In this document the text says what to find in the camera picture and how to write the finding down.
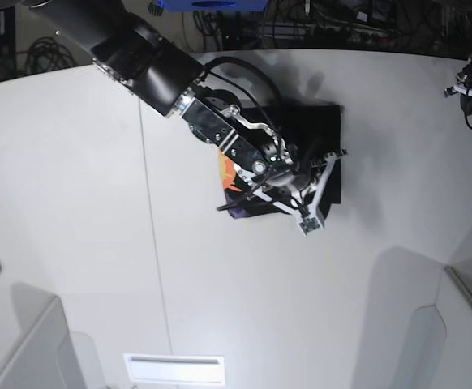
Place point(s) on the black T-shirt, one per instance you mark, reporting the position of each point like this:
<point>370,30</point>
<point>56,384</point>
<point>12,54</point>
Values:
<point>315,130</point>

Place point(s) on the white panel lower right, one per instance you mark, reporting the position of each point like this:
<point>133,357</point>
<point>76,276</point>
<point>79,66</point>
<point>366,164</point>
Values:
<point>437,352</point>

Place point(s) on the white tray bottom centre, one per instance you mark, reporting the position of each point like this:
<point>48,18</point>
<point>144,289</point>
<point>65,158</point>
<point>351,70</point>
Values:
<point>176,370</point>

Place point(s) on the blue plastic box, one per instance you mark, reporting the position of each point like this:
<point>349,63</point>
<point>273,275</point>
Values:
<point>212,5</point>

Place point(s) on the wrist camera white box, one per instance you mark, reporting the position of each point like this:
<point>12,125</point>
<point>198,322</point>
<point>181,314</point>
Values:
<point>310,224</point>

